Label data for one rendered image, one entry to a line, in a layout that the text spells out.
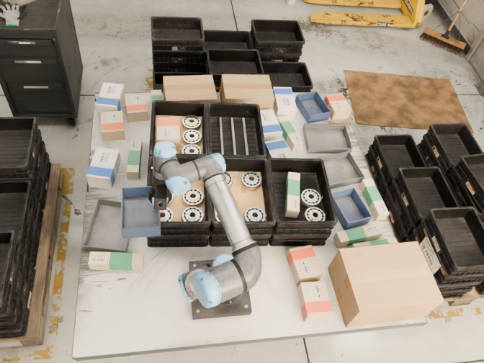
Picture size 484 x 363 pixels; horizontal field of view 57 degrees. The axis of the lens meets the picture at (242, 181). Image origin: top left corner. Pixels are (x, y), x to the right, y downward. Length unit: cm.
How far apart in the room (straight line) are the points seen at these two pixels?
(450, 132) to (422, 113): 75
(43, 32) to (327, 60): 266
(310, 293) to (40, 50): 228
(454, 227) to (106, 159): 209
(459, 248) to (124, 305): 193
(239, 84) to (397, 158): 140
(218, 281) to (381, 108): 313
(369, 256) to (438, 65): 329
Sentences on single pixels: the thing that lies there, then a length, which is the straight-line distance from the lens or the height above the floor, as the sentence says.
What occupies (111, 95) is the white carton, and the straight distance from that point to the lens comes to 278.
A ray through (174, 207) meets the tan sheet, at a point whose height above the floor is 83.
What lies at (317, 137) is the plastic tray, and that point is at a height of 70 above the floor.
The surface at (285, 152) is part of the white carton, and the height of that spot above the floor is 79.
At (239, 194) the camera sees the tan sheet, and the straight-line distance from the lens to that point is 225.
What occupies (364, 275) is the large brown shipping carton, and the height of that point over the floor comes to 90.
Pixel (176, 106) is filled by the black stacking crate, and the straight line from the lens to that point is 254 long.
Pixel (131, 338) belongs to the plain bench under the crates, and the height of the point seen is 70.
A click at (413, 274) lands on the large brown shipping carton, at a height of 90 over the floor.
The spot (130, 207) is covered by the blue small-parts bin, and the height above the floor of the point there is 107.
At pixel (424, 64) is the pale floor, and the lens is 507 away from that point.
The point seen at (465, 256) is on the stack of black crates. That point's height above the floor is 49.
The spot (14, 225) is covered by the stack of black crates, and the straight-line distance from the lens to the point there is 281.
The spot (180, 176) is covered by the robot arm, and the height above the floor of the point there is 145.
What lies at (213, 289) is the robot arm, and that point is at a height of 133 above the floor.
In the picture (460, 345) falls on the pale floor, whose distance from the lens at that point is 326.
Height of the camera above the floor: 265
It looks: 52 degrees down
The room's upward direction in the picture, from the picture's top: 11 degrees clockwise
